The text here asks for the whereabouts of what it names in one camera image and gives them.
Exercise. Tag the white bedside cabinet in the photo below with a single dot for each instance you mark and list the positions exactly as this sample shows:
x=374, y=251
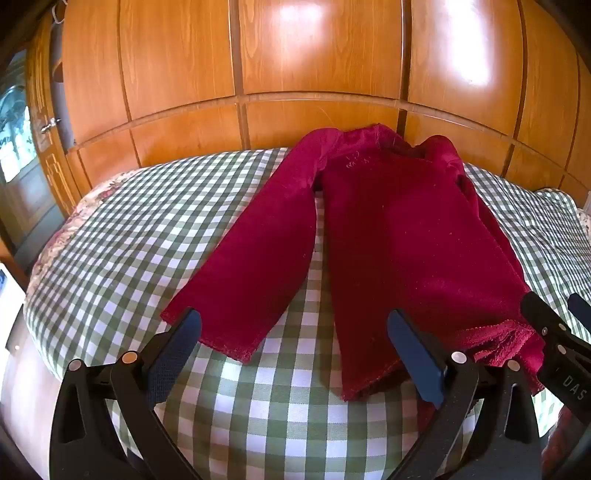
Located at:
x=10, y=300

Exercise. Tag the wooden wardrobe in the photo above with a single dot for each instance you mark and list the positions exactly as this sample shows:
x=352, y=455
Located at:
x=323, y=69

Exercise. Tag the glass window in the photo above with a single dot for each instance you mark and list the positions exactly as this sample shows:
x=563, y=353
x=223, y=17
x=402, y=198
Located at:
x=14, y=124

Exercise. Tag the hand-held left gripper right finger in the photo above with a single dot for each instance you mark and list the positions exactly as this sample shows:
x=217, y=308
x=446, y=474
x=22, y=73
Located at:
x=415, y=355

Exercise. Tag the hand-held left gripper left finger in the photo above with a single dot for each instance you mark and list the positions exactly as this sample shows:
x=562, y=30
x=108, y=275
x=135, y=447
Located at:
x=178, y=350

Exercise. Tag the red long-sleeve sweater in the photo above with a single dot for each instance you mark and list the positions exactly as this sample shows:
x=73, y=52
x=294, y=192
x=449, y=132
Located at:
x=392, y=221

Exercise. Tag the green white checkered bed sheet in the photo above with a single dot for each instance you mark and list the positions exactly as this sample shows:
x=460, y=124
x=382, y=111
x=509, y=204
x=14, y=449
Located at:
x=138, y=240

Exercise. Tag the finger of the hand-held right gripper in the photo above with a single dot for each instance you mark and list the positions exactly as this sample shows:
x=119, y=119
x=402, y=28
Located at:
x=549, y=323
x=581, y=310

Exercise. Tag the carved wooden door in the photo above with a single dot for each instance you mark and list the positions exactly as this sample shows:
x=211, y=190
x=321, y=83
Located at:
x=44, y=152

